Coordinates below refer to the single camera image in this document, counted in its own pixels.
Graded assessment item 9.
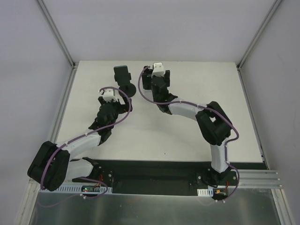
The black round-base phone stand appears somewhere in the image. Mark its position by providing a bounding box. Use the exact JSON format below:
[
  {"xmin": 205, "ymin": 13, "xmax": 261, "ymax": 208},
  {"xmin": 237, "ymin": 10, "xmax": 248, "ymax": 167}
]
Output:
[{"xmin": 119, "ymin": 80, "xmax": 136, "ymax": 98}]

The teal-edged black smartphone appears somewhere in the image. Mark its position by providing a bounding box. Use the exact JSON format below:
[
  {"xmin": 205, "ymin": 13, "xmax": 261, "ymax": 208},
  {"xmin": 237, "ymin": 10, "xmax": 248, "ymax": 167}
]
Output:
[{"xmin": 113, "ymin": 65, "xmax": 131, "ymax": 86}]

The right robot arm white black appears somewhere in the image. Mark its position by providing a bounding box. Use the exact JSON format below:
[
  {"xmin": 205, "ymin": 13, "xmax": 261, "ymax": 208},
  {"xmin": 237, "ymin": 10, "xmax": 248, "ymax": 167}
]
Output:
[{"xmin": 138, "ymin": 66, "xmax": 232, "ymax": 188}]

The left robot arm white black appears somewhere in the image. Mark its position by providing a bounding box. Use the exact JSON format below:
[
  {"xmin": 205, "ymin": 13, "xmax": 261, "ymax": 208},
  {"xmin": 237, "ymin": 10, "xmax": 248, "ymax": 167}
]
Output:
[{"xmin": 27, "ymin": 96, "xmax": 133, "ymax": 191}]

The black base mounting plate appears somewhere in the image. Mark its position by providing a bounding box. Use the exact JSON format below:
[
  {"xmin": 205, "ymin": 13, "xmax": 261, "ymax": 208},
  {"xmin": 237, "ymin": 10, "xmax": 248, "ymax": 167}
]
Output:
[{"xmin": 70, "ymin": 159, "xmax": 240, "ymax": 195}]

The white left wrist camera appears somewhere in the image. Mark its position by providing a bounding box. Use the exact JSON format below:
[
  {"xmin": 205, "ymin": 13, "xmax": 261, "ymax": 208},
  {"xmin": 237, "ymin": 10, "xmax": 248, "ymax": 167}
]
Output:
[{"xmin": 99, "ymin": 88, "xmax": 118, "ymax": 102}]

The left aluminium frame post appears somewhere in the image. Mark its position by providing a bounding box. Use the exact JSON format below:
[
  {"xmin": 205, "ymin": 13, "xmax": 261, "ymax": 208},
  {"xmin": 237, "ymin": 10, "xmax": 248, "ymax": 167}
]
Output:
[{"xmin": 35, "ymin": 0, "xmax": 76, "ymax": 68}]

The aluminium frame post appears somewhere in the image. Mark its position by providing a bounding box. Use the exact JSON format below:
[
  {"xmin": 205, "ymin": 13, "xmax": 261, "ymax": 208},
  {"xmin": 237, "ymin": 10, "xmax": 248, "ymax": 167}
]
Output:
[
  {"xmin": 236, "ymin": 0, "xmax": 284, "ymax": 71},
  {"xmin": 35, "ymin": 0, "xmax": 76, "ymax": 68}
]

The left white cable duct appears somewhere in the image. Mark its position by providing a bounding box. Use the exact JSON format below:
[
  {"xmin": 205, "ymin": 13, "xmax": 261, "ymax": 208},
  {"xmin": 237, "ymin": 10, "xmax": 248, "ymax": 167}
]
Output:
[{"xmin": 53, "ymin": 184, "xmax": 113, "ymax": 195}]

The white cable duct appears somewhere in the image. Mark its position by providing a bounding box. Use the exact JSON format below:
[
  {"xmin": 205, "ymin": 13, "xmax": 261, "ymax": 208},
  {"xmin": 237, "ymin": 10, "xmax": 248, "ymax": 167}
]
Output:
[
  {"xmin": 197, "ymin": 187, "xmax": 214, "ymax": 197},
  {"xmin": 53, "ymin": 184, "xmax": 113, "ymax": 195}
]

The right white cable duct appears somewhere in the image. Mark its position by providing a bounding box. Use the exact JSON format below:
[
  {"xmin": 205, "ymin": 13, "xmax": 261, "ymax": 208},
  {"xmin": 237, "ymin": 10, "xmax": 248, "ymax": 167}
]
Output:
[{"xmin": 197, "ymin": 187, "xmax": 214, "ymax": 197}]

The aluminium rail extrusion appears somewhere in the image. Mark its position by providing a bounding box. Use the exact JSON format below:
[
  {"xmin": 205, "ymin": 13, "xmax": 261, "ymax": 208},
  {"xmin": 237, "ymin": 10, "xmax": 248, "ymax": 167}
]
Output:
[{"xmin": 238, "ymin": 170, "xmax": 283, "ymax": 189}]

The right aluminium frame post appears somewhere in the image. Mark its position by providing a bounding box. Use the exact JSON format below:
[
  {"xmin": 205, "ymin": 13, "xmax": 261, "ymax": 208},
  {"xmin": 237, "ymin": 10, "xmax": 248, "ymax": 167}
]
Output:
[{"xmin": 236, "ymin": 0, "xmax": 284, "ymax": 71}]

